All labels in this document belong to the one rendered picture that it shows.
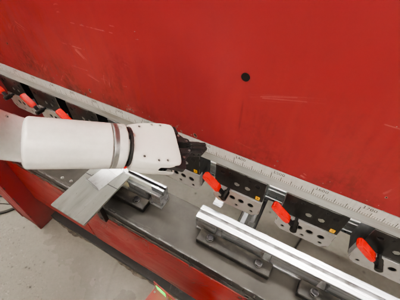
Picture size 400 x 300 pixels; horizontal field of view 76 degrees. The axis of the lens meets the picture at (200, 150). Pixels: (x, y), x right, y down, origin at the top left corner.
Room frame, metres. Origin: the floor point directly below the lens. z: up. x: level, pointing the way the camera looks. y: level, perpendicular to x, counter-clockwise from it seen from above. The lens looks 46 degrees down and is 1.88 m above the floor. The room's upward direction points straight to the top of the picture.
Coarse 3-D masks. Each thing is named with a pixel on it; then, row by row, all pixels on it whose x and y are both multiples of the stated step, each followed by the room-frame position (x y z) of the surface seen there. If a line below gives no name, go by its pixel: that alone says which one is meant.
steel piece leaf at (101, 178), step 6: (96, 174) 0.69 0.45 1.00; (102, 174) 0.69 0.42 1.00; (108, 174) 0.69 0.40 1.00; (114, 174) 0.69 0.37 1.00; (90, 180) 0.66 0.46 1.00; (96, 180) 0.66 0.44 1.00; (102, 180) 0.66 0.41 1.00; (108, 180) 0.66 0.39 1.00; (96, 186) 0.63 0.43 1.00; (102, 186) 0.63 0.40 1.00
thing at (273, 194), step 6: (210, 168) 0.78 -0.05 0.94; (270, 186) 0.64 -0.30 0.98; (270, 192) 0.64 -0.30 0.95; (276, 192) 0.63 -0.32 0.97; (282, 192) 0.62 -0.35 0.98; (270, 198) 0.64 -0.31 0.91; (276, 198) 0.62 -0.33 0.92; (282, 198) 0.61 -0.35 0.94; (348, 222) 0.49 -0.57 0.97; (354, 222) 0.48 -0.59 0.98; (360, 222) 0.48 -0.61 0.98; (348, 228) 0.48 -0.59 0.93; (354, 228) 0.47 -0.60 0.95; (348, 234) 0.47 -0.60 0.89
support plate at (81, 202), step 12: (84, 180) 0.66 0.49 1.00; (120, 180) 0.66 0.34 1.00; (72, 192) 0.60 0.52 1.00; (84, 192) 0.60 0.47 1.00; (96, 192) 0.60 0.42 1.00; (108, 192) 0.60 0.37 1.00; (60, 204) 0.55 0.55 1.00; (72, 204) 0.55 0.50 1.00; (84, 204) 0.55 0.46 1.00; (96, 204) 0.55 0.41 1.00; (72, 216) 0.49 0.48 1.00; (84, 216) 0.49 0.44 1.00
